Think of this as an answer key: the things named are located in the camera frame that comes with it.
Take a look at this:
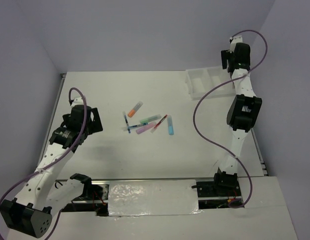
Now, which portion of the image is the orange highlighter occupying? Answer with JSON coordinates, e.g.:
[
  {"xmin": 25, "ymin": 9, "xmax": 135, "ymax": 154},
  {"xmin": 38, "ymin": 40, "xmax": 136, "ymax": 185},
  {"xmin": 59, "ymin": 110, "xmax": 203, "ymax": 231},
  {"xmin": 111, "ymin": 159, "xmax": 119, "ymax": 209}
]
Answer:
[{"xmin": 127, "ymin": 101, "xmax": 143, "ymax": 118}]

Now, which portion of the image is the blue highlighter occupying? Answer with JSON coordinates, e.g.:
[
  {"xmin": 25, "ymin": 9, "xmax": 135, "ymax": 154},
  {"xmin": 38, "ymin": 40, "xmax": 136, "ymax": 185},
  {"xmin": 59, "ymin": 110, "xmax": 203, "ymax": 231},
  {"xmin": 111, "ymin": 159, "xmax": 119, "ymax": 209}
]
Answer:
[{"xmin": 167, "ymin": 115, "xmax": 174, "ymax": 136}]

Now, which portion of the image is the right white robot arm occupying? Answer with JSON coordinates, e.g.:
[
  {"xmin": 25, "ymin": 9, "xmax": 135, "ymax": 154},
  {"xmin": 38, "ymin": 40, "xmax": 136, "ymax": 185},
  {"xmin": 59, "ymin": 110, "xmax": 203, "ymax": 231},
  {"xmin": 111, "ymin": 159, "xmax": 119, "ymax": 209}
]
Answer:
[{"xmin": 212, "ymin": 42, "xmax": 262, "ymax": 196}]

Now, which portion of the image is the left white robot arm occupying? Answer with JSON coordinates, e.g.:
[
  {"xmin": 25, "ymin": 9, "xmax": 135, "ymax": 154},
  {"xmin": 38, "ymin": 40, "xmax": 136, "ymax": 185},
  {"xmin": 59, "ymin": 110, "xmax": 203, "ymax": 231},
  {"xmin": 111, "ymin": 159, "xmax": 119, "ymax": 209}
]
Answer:
[{"xmin": 0, "ymin": 104, "xmax": 103, "ymax": 239}]

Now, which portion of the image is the dark blue pen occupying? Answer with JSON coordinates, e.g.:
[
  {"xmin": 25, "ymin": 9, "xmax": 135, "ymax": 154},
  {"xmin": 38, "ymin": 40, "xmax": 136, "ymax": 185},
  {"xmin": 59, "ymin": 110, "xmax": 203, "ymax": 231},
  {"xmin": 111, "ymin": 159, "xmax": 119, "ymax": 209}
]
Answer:
[{"xmin": 122, "ymin": 111, "xmax": 131, "ymax": 134}]

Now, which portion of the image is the teal blue pen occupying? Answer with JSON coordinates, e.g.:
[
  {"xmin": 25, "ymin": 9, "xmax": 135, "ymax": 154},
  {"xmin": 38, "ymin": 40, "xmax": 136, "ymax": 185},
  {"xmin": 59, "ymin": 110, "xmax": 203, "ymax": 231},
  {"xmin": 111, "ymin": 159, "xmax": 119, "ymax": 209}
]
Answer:
[{"xmin": 122, "ymin": 123, "xmax": 145, "ymax": 131}]

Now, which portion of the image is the clear three-compartment organizer tray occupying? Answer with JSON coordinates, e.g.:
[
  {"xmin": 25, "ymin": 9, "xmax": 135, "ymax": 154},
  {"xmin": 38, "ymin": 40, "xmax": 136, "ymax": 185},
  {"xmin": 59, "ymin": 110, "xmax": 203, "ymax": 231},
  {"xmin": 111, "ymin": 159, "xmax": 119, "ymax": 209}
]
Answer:
[{"xmin": 185, "ymin": 66, "xmax": 235, "ymax": 100}]

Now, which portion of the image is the green highlighter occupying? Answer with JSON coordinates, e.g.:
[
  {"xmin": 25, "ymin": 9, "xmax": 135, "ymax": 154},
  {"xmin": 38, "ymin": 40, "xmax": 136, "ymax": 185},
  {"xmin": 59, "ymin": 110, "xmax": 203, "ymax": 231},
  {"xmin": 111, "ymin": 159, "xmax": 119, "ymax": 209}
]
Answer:
[{"xmin": 139, "ymin": 114, "xmax": 162, "ymax": 124}]

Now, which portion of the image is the red pen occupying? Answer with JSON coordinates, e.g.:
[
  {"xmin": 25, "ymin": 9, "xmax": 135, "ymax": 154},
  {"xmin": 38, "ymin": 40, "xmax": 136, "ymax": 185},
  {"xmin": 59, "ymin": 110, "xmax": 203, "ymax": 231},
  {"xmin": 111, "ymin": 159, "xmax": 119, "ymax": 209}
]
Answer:
[{"xmin": 150, "ymin": 114, "xmax": 168, "ymax": 133}]

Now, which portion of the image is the purple highlighter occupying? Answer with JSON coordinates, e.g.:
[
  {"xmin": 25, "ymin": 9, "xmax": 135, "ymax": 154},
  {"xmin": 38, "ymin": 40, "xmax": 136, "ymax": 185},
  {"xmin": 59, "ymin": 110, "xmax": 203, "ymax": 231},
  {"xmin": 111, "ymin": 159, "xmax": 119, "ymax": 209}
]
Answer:
[{"xmin": 136, "ymin": 121, "xmax": 157, "ymax": 135}]

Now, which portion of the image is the silver foil sheet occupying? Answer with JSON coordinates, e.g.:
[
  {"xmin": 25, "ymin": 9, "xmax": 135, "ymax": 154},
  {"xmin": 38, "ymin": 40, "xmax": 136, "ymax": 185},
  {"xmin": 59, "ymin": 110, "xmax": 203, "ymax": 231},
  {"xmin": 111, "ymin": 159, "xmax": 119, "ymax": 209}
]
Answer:
[{"xmin": 108, "ymin": 179, "xmax": 201, "ymax": 217}]

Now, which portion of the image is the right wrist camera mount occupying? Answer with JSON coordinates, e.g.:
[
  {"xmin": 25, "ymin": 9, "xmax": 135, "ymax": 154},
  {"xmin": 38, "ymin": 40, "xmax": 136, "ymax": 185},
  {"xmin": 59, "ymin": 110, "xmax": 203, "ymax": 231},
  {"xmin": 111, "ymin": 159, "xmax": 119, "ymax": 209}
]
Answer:
[{"xmin": 229, "ymin": 35, "xmax": 243, "ymax": 45}]

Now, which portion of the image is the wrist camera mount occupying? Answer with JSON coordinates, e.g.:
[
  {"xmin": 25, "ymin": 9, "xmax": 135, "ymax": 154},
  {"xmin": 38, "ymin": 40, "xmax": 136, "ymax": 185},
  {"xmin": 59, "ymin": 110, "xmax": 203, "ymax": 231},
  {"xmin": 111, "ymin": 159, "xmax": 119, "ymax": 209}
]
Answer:
[
  {"xmin": 70, "ymin": 97, "xmax": 84, "ymax": 108},
  {"xmin": 229, "ymin": 35, "xmax": 243, "ymax": 45}
]

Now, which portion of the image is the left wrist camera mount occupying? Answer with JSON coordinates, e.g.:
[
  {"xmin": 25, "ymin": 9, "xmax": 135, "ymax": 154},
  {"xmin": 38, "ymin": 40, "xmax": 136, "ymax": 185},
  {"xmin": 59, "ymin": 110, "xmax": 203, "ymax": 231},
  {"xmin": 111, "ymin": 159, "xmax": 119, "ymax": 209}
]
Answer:
[{"xmin": 70, "ymin": 97, "xmax": 84, "ymax": 108}]

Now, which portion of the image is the aluminium rail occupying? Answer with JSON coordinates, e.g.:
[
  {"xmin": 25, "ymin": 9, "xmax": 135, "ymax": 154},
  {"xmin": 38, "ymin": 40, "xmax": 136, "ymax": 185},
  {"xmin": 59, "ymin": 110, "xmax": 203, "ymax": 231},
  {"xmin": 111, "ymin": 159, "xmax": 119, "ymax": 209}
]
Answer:
[{"xmin": 57, "ymin": 176, "xmax": 266, "ymax": 182}]

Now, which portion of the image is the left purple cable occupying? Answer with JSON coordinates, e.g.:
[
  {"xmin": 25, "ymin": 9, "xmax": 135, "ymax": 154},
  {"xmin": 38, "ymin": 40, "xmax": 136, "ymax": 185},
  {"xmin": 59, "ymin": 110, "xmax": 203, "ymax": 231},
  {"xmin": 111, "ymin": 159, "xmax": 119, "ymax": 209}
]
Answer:
[{"xmin": 0, "ymin": 87, "xmax": 88, "ymax": 240}]

